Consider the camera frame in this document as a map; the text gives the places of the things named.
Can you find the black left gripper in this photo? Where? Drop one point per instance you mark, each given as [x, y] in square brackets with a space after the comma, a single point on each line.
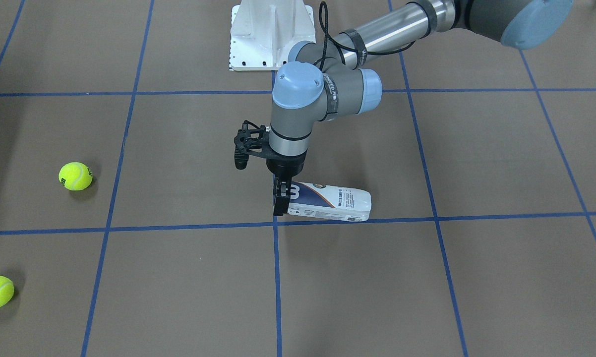
[286, 167]

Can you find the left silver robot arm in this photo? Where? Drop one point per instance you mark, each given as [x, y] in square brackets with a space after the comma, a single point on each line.
[325, 81]

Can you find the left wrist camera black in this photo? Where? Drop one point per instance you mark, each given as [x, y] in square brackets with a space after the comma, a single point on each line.
[251, 140]

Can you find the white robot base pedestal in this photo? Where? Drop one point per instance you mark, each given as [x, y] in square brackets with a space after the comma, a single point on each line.
[263, 32]

